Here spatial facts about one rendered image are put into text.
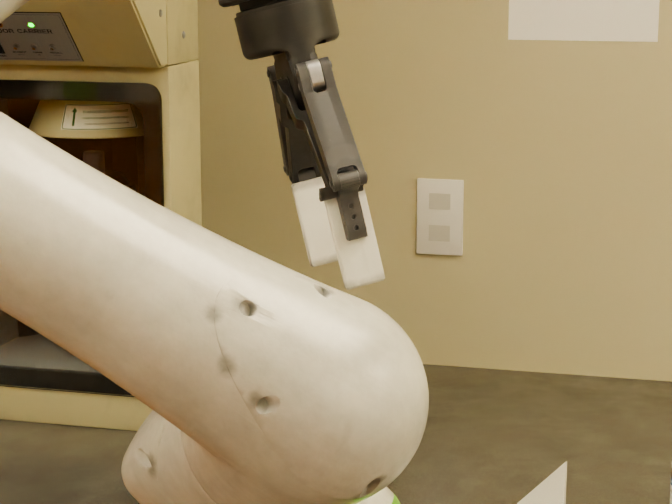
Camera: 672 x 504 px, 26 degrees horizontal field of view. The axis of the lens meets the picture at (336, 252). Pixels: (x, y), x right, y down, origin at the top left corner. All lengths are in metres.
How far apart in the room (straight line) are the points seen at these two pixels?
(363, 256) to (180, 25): 0.83
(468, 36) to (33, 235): 1.39
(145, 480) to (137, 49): 0.87
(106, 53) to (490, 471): 0.68
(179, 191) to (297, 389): 1.05
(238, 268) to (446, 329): 1.39
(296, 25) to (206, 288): 0.31
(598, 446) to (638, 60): 0.57
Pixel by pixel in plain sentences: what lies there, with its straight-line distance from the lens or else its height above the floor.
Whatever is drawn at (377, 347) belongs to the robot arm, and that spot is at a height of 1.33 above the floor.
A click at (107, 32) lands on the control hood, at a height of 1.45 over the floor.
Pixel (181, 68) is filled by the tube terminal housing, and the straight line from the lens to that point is 1.84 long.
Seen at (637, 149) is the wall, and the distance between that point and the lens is 2.12.
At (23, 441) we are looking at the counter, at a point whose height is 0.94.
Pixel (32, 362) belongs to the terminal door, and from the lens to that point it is 1.93.
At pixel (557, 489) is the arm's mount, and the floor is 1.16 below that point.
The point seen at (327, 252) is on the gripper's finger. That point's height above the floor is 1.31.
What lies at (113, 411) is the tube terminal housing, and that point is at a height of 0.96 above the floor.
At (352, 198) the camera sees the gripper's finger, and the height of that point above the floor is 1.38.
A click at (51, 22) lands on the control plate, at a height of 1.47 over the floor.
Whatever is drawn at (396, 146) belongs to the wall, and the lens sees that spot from 2.17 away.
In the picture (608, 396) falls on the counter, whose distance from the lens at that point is 2.07.
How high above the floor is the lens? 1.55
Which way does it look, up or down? 12 degrees down
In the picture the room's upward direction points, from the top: straight up
